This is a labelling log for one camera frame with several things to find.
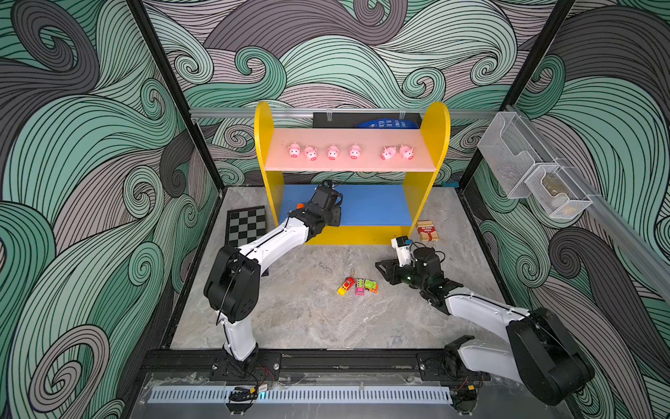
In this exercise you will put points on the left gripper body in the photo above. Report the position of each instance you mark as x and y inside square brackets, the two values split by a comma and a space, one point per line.
[332, 219]

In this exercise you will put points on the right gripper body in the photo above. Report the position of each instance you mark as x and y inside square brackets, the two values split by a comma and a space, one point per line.
[396, 269]

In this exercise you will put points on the green orange flatbed truck toy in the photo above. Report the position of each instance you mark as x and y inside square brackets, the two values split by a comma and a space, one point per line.
[371, 286]

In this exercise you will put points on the magenta brown truck toy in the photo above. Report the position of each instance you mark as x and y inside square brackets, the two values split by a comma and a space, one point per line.
[360, 287]

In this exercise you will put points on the red yellow bulldozer toy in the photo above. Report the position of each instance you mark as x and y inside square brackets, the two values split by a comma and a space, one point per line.
[347, 285]

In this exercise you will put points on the pink toy pig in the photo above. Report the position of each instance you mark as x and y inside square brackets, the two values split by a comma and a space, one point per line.
[333, 152]
[311, 153]
[355, 152]
[407, 152]
[294, 150]
[388, 153]

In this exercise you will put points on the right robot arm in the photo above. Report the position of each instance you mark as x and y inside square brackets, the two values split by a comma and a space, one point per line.
[537, 350]

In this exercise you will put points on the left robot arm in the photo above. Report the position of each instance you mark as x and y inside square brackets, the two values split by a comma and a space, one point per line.
[233, 286]

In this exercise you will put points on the yellow toy shelf unit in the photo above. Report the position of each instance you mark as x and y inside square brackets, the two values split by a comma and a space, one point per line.
[371, 214]

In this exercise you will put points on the red patterned small box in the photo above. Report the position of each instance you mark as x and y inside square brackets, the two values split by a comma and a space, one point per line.
[427, 232]

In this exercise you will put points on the black white chessboard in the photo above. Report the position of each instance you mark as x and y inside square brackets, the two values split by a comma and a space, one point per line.
[245, 225]

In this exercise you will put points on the black panel behind shelf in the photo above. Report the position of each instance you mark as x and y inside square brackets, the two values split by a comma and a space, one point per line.
[351, 120]

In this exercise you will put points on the blue oval basket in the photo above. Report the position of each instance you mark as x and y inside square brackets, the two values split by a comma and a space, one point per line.
[388, 124]

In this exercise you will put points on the large clear plastic bin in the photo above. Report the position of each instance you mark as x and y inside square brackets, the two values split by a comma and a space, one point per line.
[508, 148]

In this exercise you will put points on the small clear plastic bin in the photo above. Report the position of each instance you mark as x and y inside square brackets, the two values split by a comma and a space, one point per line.
[556, 192]

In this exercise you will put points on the white slotted cable duct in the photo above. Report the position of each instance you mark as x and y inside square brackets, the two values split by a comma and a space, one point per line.
[433, 395]

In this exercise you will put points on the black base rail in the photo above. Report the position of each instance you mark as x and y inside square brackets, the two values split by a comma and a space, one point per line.
[335, 361]

